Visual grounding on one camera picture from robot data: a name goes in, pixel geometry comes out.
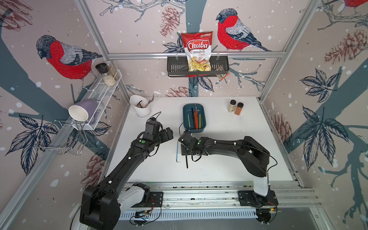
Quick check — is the Chuba cassava chips bag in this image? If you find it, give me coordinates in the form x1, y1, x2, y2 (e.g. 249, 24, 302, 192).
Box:
181, 32, 213, 72

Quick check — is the red handled brush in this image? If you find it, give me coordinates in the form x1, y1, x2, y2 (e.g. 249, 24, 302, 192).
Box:
216, 72, 230, 84

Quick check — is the purple white cup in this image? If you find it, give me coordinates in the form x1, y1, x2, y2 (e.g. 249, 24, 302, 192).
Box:
68, 99, 99, 122

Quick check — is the light blue hex key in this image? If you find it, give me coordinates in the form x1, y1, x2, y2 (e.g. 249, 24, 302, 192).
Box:
175, 142, 180, 163

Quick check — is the white wire wall shelf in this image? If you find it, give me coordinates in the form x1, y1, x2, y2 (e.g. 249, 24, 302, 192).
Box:
73, 70, 122, 130

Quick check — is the metal wire cup rack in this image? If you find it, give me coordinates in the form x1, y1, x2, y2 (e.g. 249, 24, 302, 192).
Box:
33, 120, 88, 156

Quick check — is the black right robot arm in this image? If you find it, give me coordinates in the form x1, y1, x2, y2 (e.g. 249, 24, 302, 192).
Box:
178, 133, 271, 198

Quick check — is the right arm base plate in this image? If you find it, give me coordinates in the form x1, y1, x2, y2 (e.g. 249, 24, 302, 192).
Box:
238, 190, 278, 208

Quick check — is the teal plastic storage box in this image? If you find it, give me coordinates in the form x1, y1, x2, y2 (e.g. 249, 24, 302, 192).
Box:
183, 103, 207, 133

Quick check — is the black lid spice jar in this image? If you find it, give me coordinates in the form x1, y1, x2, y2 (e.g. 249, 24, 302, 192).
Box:
95, 63, 112, 82

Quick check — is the black wire wall basket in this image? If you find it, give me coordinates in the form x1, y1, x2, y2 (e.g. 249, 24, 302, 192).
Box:
167, 56, 229, 77

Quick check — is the orange spice bottle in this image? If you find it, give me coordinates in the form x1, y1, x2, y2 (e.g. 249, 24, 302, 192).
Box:
234, 102, 244, 116

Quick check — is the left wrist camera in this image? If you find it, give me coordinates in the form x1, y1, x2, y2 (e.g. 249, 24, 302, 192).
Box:
143, 118, 162, 141

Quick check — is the white utensil cup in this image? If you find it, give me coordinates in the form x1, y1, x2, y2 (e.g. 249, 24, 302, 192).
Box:
129, 95, 151, 118

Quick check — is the pale spice bottle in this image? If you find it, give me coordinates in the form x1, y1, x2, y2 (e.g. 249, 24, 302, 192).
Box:
227, 100, 236, 113

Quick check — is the long black hex key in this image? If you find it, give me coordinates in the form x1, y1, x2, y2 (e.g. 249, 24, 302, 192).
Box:
191, 108, 196, 129

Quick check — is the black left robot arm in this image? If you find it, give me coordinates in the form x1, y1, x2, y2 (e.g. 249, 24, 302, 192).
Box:
80, 127, 173, 230

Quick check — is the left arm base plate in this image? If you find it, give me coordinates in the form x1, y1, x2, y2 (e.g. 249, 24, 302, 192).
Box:
132, 192, 163, 208

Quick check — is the red hex key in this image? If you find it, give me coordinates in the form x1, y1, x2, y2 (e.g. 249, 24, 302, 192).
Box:
195, 104, 199, 129

